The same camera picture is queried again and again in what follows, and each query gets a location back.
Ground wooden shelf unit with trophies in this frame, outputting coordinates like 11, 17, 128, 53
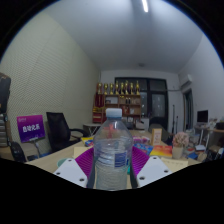
92, 79, 142, 125

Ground black office chair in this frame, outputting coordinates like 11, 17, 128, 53
45, 111, 90, 153

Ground dark suitcase with tan trim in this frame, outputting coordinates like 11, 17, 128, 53
0, 72, 12, 114

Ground small white round table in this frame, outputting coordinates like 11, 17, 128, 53
83, 123, 102, 134

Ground upright orange box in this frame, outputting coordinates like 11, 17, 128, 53
151, 128, 163, 147

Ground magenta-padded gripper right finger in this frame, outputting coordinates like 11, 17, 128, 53
132, 145, 174, 188

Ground cluttered side desk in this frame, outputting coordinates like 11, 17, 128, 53
194, 124, 224, 159

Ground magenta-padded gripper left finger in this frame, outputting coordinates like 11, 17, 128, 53
52, 147, 96, 189

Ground yellow notepad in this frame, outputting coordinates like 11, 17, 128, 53
72, 145, 93, 160
160, 156, 189, 173

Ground small black suitcase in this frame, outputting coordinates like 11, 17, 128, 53
9, 141, 27, 163

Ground silver ribbed suitcase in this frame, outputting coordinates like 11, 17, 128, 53
0, 113, 9, 148

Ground flower bouquet in white pot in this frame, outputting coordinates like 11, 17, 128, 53
172, 131, 190, 160

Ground white wall air conditioner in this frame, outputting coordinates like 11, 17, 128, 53
178, 73, 194, 89

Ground orange book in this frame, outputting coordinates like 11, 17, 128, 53
149, 144, 174, 158

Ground computer monitor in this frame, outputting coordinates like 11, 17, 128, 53
196, 109, 209, 124

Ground purple sign board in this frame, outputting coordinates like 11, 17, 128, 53
16, 114, 47, 144

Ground blue printed book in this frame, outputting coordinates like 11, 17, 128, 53
133, 143, 154, 156

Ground clear plastic water bottle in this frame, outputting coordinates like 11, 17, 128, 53
92, 107, 135, 191

